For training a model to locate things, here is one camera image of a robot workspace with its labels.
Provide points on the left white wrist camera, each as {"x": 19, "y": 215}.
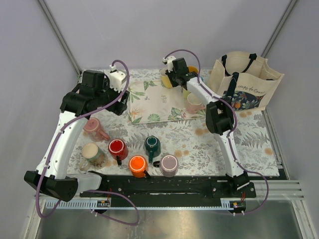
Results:
{"x": 117, "y": 78}

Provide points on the red mug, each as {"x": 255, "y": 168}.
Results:
{"x": 118, "y": 150}

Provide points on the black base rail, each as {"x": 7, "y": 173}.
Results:
{"x": 203, "y": 188}

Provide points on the yellow mug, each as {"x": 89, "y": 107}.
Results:
{"x": 165, "y": 79}

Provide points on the mauve purple mug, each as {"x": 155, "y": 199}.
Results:
{"x": 169, "y": 165}

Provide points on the leaf print tray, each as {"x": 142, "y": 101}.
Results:
{"x": 150, "y": 101}

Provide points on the light green mug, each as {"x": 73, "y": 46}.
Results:
{"x": 185, "y": 93}

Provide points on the orange mug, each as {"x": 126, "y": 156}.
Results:
{"x": 139, "y": 167}

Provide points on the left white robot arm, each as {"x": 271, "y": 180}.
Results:
{"x": 96, "y": 91}

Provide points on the pink faceted mug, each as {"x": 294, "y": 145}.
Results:
{"x": 193, "y": 104}

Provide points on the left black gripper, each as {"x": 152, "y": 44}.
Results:
{"x": 118, "y": 107}

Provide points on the white cable duct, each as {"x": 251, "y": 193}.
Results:
{"x": 155, "y": 204}

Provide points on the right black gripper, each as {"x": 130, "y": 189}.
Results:
{"x": 169, "y": 74}

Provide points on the cream floral mug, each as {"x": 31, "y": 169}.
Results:
{"x": 93, "y": 156}

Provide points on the dark green mug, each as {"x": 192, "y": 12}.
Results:
{"x": 152, "y": 148}

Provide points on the floral tablecloth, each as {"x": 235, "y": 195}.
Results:
{"x": 191, "y": 142}

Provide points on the beige canvas tote bag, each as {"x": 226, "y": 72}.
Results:
{"x": 246, "y": 79}

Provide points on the pink patterned mug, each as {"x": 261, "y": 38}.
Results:
{"x": 95, "y": 130}

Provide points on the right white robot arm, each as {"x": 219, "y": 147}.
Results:
{"x": 220, "y": 119}

